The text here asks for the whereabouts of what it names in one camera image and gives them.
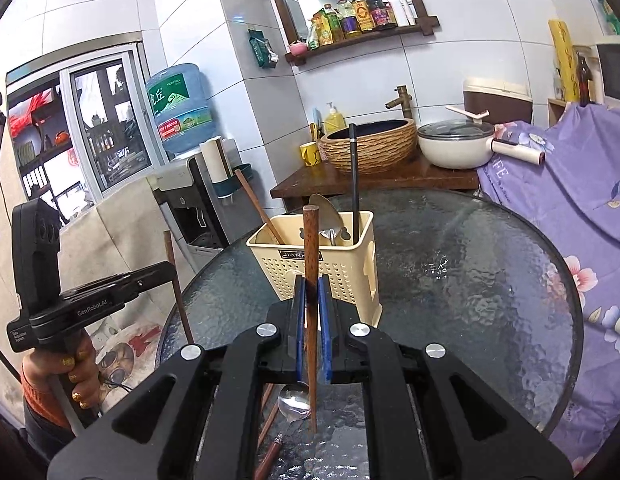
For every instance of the woven pattern wash basin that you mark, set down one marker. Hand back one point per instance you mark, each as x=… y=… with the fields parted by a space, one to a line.
x=380 y=152

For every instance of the bronze faucet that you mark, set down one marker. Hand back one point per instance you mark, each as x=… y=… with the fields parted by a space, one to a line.
x=404 y=102

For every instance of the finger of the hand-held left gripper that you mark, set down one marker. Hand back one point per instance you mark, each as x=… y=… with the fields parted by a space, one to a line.
x=150 y=286
x=152 y=270

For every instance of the green packet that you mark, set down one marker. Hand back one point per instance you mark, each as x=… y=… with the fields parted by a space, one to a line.
x=262 y=49

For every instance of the brown wooden chopstick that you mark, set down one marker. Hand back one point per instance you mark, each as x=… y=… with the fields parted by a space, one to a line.
x=311 y=240
x=258 y=205
x=267 y=427
x=267 y=399
x=183 y=310

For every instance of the wooden display shelf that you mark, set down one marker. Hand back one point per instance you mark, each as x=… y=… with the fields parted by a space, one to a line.
x=45 y=160

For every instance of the white plastic bottle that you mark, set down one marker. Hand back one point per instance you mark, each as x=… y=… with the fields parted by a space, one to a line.
x=402 y=7

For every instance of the brown white rice cooker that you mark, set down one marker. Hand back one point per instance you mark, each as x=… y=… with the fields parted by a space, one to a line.
x=495 y=102

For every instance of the purple floral cloth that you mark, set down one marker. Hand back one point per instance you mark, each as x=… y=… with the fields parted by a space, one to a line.
x=580 y=200

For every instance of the teal wall holder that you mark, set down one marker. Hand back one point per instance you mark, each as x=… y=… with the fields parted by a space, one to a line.
x=235 y=185

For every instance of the yellow paper roll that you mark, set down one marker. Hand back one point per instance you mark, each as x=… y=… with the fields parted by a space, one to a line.
x=565 y=60

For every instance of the white microwave oven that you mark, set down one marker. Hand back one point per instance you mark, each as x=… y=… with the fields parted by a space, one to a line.
x=615 y=70

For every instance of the all metal spoon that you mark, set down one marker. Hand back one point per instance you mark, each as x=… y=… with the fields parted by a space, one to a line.
x=326 y=217

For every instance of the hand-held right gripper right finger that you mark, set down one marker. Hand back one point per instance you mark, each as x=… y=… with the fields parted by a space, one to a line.
x=325 y=330

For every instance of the orange label sauce bottle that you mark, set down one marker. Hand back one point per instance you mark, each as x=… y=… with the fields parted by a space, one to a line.
x=362 y=15

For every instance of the blue water jug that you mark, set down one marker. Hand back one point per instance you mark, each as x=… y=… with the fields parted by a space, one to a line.
x=180 y=105

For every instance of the long black chopstick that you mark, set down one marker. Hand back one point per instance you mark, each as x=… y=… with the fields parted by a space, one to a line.
x=354 y=185

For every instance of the wooden framed mirror shelf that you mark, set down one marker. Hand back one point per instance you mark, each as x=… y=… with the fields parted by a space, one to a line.
x=390 y=33

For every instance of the cream perforated utensil holder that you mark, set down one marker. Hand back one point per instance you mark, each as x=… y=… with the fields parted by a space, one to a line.
x=277 y=272

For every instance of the green glass bottle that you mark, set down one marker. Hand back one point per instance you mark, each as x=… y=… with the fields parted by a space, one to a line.
x=334 y=25

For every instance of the purple label oil bottle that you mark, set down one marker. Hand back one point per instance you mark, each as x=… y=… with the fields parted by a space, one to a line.
x=349 y=20

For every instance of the yellow soap dispenser bottle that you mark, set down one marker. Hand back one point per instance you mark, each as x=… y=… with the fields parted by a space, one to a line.
x=335 y=121

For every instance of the yellow mug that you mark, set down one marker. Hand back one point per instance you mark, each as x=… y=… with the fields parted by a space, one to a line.
x=310 y=155

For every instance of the person's left forearm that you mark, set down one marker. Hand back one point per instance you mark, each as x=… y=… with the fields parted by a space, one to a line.
x=40 y=400

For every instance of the brown glass bottle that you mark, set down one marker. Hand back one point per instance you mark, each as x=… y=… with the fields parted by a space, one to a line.
x=584 y=82

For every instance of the white rice paddle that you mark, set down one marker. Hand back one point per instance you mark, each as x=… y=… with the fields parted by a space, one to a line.
x=465 y=112

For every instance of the aluminium sliding window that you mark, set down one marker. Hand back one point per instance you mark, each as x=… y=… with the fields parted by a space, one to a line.
x=110 y=125

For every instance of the beige cloth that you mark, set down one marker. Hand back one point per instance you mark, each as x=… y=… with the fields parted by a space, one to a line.
x=115 y=240

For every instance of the person's left hand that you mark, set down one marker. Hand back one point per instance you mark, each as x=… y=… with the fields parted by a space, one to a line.
x=80 y=370

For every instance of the grey water dispenser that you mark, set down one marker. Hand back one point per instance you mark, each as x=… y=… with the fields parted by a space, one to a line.
x=190 y=200

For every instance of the white paper roll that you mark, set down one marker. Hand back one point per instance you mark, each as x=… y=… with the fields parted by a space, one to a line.
x=216 y=160

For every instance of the dark soy sauce bottle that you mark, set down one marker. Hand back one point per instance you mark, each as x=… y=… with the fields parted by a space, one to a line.
x=380 y=7

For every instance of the white pot with lid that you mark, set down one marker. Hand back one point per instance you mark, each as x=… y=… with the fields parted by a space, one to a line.
x=450 y=152

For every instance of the yellow seasoning packet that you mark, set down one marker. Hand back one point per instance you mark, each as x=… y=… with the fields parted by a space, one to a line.
x=321 y=30

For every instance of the pink small bowl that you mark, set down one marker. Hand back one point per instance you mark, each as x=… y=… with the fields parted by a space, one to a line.
x=297 y=48

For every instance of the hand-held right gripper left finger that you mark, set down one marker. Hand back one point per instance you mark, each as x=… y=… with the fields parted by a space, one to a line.
x=301 y=330

